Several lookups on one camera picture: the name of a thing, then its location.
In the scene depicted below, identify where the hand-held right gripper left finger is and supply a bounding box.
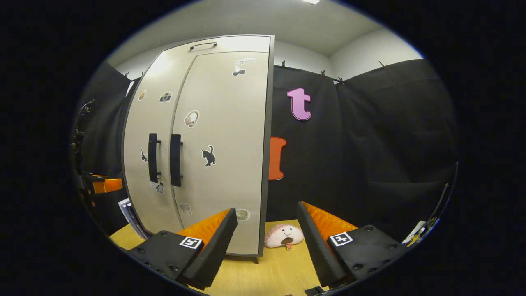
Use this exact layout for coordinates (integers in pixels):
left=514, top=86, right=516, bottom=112
left=129, top=208, right=239, bottom=290

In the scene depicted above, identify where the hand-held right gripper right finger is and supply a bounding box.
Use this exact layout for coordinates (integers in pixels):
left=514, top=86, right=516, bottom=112
left=297, top=201, right=407, bottom=288

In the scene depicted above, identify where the white cabinet door cat sticker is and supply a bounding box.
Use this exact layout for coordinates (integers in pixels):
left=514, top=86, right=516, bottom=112
left=170, top=51, right=270, bottom=255

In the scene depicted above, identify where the pink and white plush toy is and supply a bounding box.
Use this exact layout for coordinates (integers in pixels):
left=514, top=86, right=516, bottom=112
left=264, top=223, right=305, bottom=250

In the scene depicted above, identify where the blue and white booklet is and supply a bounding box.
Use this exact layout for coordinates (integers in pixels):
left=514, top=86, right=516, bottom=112
left=118, top=197, right=150, bottom=240

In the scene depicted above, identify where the black backdrop cloth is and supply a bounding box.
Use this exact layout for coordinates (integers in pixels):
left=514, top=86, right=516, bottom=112
left=74, top=62, right=142, bottom=235
left=265, top=59, right=459, bottom=243

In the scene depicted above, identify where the white and grey cabinet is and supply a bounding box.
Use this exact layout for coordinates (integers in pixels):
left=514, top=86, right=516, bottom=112
left=121, top=34, right=275, bottom=264

